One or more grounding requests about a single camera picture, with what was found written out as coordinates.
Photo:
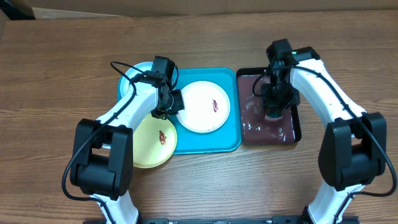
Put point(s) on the teal plastic tray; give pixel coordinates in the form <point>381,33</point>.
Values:
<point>225,139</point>

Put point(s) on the green sponge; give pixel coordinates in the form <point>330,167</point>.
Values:
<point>272,116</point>

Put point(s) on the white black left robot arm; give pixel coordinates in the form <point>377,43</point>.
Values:
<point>101,166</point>

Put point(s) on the yellow plate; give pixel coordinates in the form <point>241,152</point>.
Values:
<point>154,142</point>

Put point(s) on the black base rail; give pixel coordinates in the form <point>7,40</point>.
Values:
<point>274,220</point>

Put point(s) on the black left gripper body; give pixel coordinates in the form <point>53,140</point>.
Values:
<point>172,106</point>

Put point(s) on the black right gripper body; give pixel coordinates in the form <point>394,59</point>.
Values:
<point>283,96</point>

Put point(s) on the black tray with water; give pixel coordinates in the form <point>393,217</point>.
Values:
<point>255,128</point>

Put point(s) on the cardboard panel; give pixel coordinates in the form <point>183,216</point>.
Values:
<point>200,7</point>

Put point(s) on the white plate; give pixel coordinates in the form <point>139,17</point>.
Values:
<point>206,107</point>

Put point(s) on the light blue plate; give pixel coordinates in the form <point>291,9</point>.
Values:
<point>124,85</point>

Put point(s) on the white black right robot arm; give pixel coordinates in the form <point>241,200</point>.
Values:
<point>353,150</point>

